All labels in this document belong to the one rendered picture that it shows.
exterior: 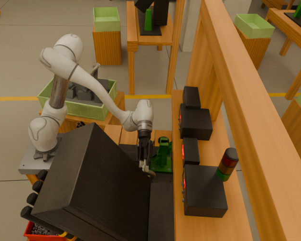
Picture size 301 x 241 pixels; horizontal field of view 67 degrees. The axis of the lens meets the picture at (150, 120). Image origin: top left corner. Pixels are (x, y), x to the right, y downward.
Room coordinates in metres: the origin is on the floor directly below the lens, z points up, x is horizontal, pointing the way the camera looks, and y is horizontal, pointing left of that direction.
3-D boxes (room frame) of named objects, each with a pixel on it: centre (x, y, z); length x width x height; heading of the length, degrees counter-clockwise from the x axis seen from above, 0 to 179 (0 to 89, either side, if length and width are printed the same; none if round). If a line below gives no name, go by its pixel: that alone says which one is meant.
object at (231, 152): (0.45, -0.27, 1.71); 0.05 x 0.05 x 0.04
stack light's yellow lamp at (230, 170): (0.45, -0.27, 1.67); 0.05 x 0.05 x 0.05
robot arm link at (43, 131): (1.04, 0.75, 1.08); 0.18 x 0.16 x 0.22; 176
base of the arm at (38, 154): (1.01, 0.74, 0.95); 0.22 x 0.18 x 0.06; 13
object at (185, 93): (0.86, -0.19, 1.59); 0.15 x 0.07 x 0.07; 0
